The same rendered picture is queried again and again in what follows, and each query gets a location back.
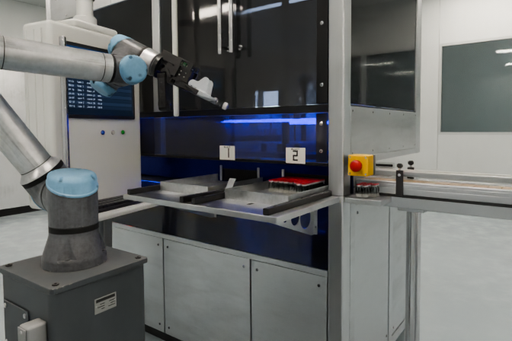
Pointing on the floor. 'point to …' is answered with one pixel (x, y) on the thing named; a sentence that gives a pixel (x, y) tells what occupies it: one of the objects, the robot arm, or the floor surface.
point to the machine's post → (339, 146)
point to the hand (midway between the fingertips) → (211, 100)
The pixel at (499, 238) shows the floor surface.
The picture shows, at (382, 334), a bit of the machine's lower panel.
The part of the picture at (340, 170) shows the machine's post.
